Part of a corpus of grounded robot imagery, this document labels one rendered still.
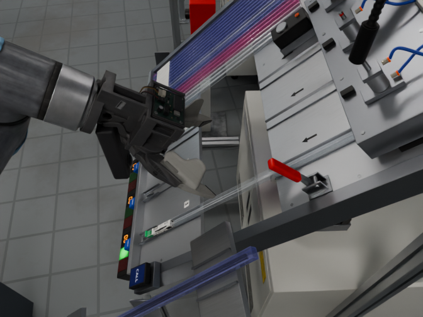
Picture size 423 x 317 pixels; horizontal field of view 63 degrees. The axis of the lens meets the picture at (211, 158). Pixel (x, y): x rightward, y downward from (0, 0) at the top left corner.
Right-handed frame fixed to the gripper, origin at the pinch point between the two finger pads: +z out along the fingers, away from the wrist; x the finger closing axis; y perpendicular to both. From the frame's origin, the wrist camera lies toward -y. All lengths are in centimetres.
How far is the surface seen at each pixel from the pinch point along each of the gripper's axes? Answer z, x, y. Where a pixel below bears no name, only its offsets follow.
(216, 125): 59, 99, -82
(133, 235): 0.4, 0.5, -33.7
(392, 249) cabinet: 60, 0, -10
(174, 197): 5.3, 6.5, -23.5
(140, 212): 1.6, 6.6, -34.0
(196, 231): 7.0, -4.0, -16.9
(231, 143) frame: 47, 60, -54
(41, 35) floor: -44, 192, -148
